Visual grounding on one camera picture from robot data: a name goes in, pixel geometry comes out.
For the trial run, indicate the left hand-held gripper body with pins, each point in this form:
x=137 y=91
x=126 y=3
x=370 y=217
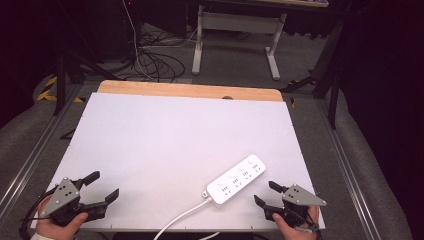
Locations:
x=61 y=196

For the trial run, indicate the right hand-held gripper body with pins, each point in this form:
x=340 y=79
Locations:
x=300 y=196

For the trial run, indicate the person's left hand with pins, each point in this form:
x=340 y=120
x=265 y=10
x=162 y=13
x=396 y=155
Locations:
x=56 y=230

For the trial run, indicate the person's right hand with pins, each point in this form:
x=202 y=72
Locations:
x=296 y=233

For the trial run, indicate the white power strip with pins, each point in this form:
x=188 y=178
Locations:
x=236 y=179

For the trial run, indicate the white sleeve cuff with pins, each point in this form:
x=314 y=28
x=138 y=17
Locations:
x=40 y=237

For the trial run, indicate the white board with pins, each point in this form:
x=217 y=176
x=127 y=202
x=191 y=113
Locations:
x=173 y=140

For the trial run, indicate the black metal stand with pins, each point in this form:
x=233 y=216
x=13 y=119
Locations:
x=333 y=83
x=60 y=83

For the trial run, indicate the black computer case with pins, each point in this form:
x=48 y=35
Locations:
x=113 y=30

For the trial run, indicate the aluminium rail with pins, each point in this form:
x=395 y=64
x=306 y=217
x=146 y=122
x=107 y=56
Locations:
x=36 y=150
x=346 y=173

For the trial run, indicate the white metal table frame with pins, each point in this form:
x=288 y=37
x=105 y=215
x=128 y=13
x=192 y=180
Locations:
x=233 y=21

